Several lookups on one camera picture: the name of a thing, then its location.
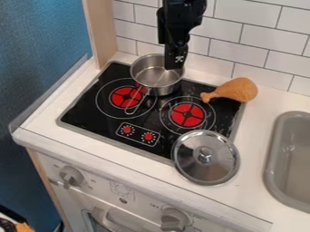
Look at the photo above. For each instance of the toy stove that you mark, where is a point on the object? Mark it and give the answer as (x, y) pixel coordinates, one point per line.
(151, 111)

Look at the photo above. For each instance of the silver pot lid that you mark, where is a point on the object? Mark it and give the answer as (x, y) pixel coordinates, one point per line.
(206, 157)

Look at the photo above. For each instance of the silver pot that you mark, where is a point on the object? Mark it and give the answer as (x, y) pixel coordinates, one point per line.
(155, 75)

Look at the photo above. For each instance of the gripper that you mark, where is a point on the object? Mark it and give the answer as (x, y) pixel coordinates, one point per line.
(181, 25)

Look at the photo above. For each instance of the brown toy drumstick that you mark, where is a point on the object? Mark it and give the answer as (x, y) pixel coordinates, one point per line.
(233, 90)

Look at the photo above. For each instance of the toy sink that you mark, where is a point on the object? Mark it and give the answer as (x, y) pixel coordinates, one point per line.
(288, 160)

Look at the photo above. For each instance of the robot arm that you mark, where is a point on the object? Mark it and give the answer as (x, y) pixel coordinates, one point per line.
(184, 6)

